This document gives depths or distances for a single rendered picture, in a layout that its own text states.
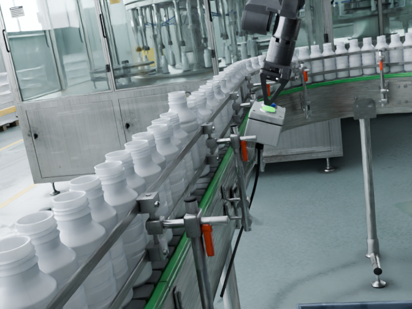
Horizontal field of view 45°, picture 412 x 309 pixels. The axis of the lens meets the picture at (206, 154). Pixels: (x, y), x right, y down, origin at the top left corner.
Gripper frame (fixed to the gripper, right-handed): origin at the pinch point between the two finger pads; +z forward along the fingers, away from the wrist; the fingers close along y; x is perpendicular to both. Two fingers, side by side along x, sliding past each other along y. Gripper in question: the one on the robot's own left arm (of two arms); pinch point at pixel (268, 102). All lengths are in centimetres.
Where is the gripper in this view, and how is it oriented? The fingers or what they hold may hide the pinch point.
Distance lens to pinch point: 117.6
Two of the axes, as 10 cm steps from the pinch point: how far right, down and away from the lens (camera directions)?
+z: -2.0, 9.3, 3.0
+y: -1.8, 2.7, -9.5
